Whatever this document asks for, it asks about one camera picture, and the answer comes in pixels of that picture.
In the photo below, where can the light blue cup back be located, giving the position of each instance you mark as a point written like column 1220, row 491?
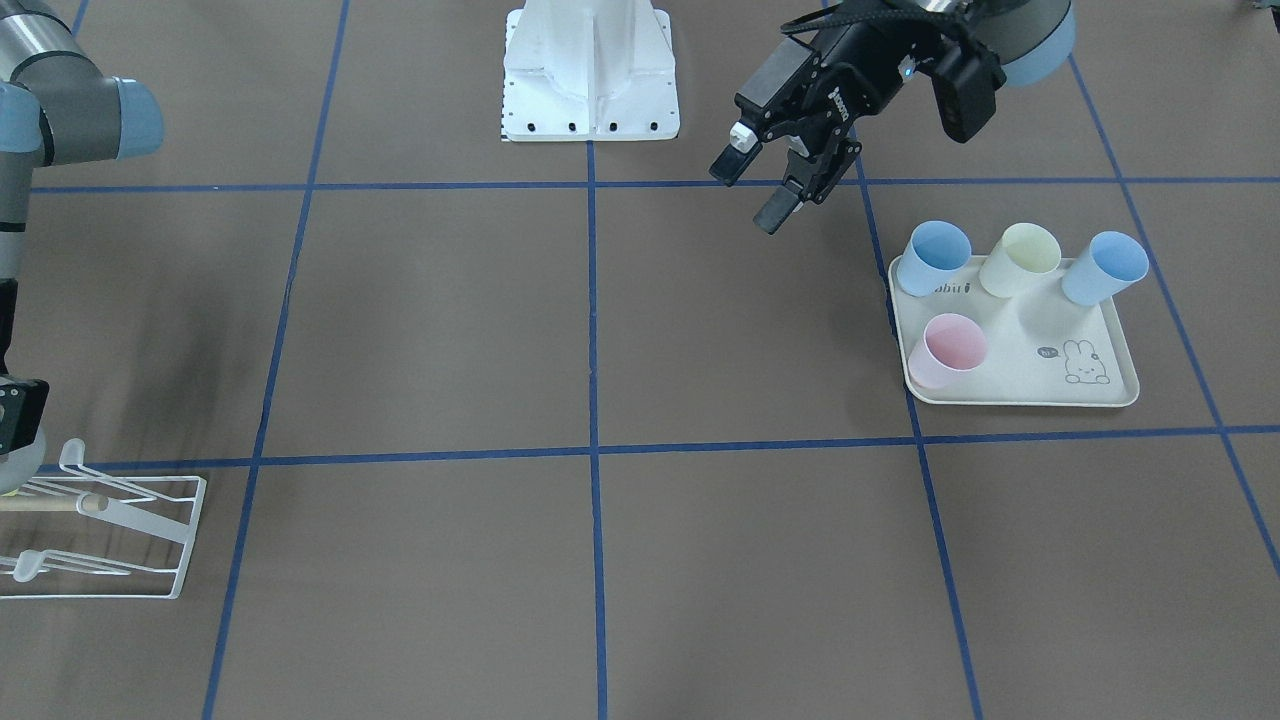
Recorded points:
column 1112, row 262
column 936, row 251

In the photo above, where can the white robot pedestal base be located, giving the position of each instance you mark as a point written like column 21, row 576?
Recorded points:
column 579, row 71

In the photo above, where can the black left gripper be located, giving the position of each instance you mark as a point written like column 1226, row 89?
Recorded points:
column 858, row 70

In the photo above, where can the white wire cup rack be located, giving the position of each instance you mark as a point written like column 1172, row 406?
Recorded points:
column 83, row 534

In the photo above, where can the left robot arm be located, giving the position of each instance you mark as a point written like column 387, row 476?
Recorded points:
column 1029, row 38

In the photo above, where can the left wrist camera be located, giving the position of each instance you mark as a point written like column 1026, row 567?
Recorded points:
column 965, row 81

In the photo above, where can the cream plastic tray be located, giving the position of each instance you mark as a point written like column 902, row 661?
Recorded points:
column 1043, row 350

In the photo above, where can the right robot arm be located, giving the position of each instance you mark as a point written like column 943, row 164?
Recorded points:
column 57, row 108

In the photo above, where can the cream plastic cup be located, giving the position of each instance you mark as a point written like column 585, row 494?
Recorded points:
column 1025, row 253

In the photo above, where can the pink plastic cup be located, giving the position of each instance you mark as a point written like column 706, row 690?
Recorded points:
column 951, row 346

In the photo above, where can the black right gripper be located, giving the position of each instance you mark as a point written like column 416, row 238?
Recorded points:
column 10, row 412

